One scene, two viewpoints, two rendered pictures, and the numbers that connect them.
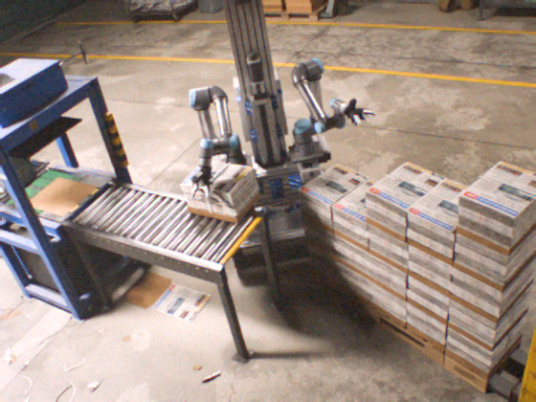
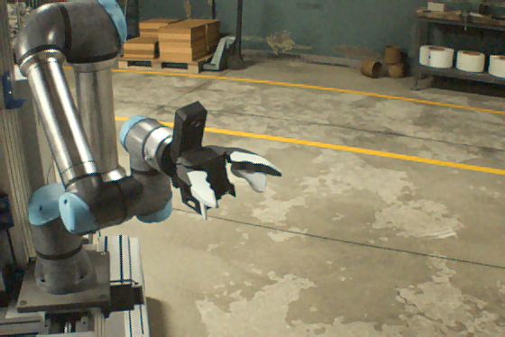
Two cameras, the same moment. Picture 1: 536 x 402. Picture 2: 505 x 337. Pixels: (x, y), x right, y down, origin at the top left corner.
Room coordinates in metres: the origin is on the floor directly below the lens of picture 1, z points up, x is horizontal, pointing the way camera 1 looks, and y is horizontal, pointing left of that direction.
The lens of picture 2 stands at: (2.17, -0.55, 1.56)
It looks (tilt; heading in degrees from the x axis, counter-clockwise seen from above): 23 degrees down; 347
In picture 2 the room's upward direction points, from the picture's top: straight up
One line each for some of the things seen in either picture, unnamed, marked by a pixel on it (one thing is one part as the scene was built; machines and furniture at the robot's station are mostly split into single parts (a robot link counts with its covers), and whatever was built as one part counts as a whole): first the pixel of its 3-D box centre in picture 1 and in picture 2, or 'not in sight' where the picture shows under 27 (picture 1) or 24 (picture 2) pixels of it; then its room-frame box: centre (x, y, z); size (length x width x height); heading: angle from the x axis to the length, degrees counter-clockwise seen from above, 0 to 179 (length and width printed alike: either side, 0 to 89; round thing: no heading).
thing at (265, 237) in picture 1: (272, 268); not in sight; (2.71, 0.05, 0.34); 0.06 x 0.06 x 0.68; 55
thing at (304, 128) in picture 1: (303, 129); (56, 216); (3.32, -0.35, 0.98); 0.13 x 0.12 x 0.14; 115
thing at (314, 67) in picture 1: (315, 97); (95, 118); (3.37, -0.46, 1.19); 0.15 x 0.12 x 0.55; 115
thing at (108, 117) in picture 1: (116, 140); not in sight; (3.61, 1.00, 1.05); 0.05 x 0.05 x 0.45; 55
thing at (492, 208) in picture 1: (492, 285); not in sight; (1.88, -1.10, 0.65); 0.39 x 0.30 x 1.29; 124
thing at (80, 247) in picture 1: (93, 272); not in sight; (3.01, 1.34, 0.34); 0.06 x 0.06 x 0.68; 55
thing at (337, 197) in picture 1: (389, 259); not in sight; (2.48, -0.69, 0.42); 1.17 x 0.39 x 0.83; 34
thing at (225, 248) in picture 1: (232, 240); not in sight; (2.54, 0.24, 0.77); 0.47 x 0.05 x 0.05; 145
